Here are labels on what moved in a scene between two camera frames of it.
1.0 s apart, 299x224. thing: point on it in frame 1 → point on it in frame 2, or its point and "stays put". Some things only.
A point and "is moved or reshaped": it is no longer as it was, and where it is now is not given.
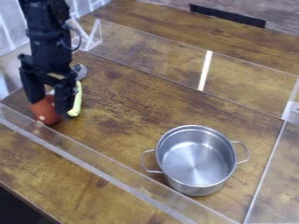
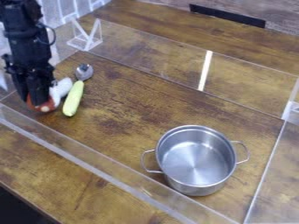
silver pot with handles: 196,157 stays put
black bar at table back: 256,22 stays put
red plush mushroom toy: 43,110 is moved or reshaped
